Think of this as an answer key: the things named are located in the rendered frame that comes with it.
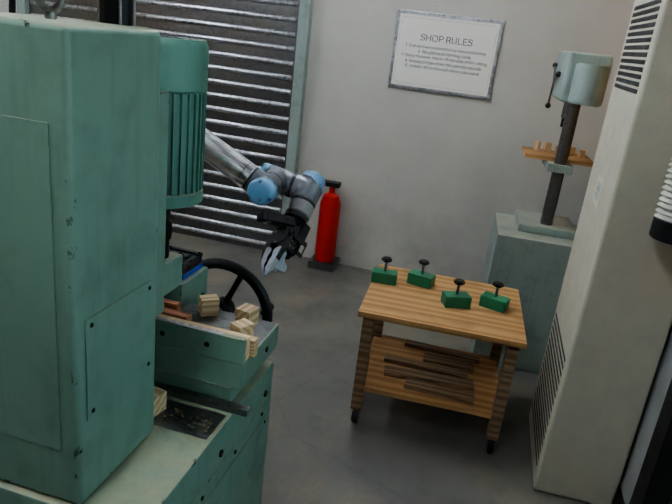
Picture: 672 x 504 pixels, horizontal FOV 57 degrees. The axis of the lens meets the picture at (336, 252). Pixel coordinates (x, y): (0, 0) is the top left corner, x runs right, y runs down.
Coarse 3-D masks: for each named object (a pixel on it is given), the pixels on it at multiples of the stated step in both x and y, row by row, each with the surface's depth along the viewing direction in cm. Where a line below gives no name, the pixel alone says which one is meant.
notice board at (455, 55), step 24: (408, 24) 381; (432, 24) 377; (456, 24) 374; (480, 24) 371; (408, 48) 385; (432, 48) 381; (456, 48) 378; (480, 48) 374; (408, 72) 389; (432, 72) 386; (456, 72) 382; (480, 72) 379; (480, 96) 383
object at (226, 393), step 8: (160, 376) 131; (168, 376) 131; (176, 376) 130; (184, 376) 130; (168, 384) 132; (176, 384) 131; (184, 384) 130; (192, 384) 130; (200, 384) 129; (208, 384) 129; (216, 384) 128; (200, 392) 130; (208, 392) 129; (216, 392) 129; (224, 392) 128; (232, 392) 129
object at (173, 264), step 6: (168, 258) 129; (174, 258) 129; (180, 258) 131; (168, 264) 127; (174, 264) 129; (180, 264) 132; (168, 270) 127; (174, 270) 130; (180, 270) 132; (168, 276) 128; (174, 276) 130; (180, 276) 133; (168, 282) 128; (174, 282) 131; (180, 282) 133; (168, 288) 129; (174, 288) 131
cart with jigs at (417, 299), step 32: (384, 256) 274; (384, 288) 269; (416, 288) 273; (448, 288) 278; (480, 288) 282; (512, 288) 287; (384, 320) 243; (416, 320) 242; (448, 320) 246; (480, 320) 249; (512, 320) 253; (384, 352) 288; (416, 352) 292; (448, 352) 291; (512, 352) 238; (384, 384) 262; (416, 384) 261; (448, 384) 265; (480, 384) 271; (352, 416) 261; (480, 416) 251
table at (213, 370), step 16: (192, 304) 148; (192, 320) 141; (208, 320) 142; (224, 320) 142; (256, 336) 137; (272, 336) 141; (160, 352) 130; (176, 352) 128; (192, 352) 128; (160, 368) 131; (176, 368) 130; (192, 368) 129; (208, 368) 127; (224, 368) 126; (240, 368) 125; (256, 368) 134; (224, 384) 128; (240, 384) 127
